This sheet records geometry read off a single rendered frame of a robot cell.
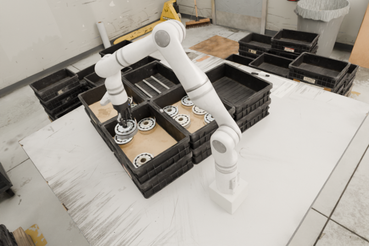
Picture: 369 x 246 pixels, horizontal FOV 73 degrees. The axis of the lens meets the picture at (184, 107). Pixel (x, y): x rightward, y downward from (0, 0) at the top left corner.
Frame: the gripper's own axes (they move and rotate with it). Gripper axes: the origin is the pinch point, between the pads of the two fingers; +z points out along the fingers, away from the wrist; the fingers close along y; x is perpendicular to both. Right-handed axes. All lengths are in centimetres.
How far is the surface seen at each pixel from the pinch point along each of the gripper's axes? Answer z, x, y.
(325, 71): 52, -129, 124
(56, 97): 51, 121, 94
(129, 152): 16.9, 2.7, -3.6
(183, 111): 17.0, -19.9, 29.5
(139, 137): 16.9, 0.9, 7.3
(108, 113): 16.7, 27.0, 27.2
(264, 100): 16, -67, 38
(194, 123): 17.1, -28.1, 18.5
